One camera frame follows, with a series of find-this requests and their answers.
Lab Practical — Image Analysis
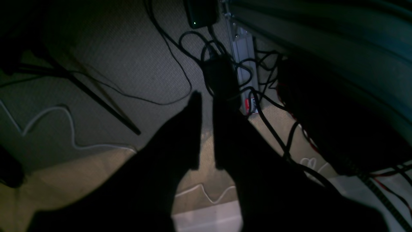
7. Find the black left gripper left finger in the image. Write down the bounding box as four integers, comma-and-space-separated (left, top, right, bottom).
27, 92, 202, 232

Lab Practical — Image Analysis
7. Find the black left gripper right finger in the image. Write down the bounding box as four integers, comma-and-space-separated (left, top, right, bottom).
212, 98, 389, 232

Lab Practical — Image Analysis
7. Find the black power adapter brick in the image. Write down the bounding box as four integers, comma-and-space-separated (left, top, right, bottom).
201, 55, 241, 111

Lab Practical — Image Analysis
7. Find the aluminium table leg profile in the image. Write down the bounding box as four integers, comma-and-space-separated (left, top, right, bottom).
220, 0, 259, 115

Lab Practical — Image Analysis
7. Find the black tripod leg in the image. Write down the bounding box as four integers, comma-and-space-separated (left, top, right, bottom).
17, 49, 141, 135

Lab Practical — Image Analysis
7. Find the black device with green LED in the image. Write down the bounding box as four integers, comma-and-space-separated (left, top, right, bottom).
183, 0, 218, 29

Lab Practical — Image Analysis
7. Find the white cable on floor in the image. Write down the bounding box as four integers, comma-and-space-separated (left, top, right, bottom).
0, 100, 137, 153

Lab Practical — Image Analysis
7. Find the thin black floor cable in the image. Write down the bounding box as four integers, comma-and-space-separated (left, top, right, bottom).
143, 0, 193, 106

